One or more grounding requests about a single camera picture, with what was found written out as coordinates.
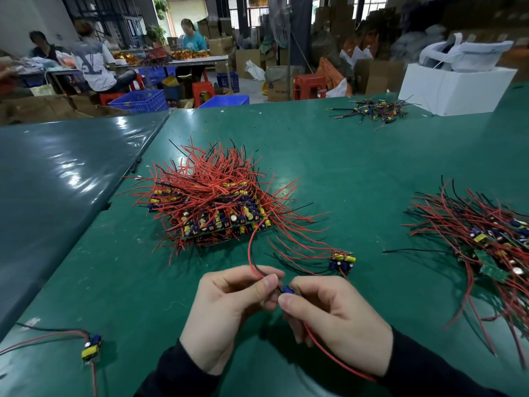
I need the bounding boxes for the person's right hand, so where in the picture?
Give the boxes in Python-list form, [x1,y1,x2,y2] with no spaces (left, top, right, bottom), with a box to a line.
[278,276,393,377]

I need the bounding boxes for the person's left hand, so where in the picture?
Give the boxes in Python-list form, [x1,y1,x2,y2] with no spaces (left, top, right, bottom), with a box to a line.
[180,265,286,376]

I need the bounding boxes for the small wired blue capacitor board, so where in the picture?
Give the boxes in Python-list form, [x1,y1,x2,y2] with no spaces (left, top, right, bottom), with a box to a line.
[247,221,377,383]

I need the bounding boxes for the person's left forearm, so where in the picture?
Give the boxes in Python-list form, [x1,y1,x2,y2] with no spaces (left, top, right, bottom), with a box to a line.
[134,340,222,397]

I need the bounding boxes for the person's right forearm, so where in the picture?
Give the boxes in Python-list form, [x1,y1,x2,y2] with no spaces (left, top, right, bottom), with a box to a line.
[375,326,510,397]

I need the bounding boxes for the blue plastic crate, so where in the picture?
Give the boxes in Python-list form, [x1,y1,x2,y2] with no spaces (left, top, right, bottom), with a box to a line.
[216,72,241,94]
[108,89,168,114]
[198,94,250,109]

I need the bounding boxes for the spread heap of green boards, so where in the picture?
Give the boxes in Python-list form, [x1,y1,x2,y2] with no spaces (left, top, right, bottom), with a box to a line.
[382,175,529,370]

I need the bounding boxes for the brown cardboard box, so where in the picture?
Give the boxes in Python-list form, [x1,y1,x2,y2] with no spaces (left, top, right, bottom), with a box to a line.
[208,36,234,57]
[264,65,305,103]
[353,58,408,96]
[235,48,261,79]

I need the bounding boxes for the white plastic sack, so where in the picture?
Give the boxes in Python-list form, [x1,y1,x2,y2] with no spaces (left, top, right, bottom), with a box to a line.
[245,59,266,82]

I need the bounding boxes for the orange sack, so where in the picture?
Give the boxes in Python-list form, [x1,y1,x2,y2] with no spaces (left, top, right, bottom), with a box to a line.
[316,57,353,96]

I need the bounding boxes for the standing fan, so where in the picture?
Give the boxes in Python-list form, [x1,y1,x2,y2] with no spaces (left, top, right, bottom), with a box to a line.
[270,3,303,102]

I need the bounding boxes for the dark steel pillar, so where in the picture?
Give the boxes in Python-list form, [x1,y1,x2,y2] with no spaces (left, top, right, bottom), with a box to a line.
[289,0,314,67]

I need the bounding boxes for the white cardboard box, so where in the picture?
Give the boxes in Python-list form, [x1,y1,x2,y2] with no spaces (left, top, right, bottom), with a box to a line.
[398,63,518,117]

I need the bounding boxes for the green potted plant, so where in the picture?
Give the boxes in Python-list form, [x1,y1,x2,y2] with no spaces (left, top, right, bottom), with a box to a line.
[145,24,167,45]

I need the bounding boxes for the flattened brown cardboard boxes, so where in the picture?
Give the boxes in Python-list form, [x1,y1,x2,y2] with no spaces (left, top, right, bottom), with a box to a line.
[0,94,129,125]

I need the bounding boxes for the white plastic bag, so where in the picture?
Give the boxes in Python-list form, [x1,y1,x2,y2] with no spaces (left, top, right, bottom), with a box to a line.
[419,33,515,73]

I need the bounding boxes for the wired board with yellow capacitors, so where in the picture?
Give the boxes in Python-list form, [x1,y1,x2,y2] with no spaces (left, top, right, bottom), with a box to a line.
[289,249,357,281]

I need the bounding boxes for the large pile of red-wired boards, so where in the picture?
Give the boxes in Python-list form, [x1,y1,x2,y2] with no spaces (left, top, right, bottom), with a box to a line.
[119,137,331,266]

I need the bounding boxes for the wired board with yellow transformer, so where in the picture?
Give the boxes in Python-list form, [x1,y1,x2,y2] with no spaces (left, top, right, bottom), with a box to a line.
[0,322,104,397]

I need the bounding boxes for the small cluster of black-wired boards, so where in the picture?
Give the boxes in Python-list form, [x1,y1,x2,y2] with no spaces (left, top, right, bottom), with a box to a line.
[326,94,421,131]

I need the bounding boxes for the orange wire bundles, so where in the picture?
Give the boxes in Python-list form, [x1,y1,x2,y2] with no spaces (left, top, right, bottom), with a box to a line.
[171,49,210,61]

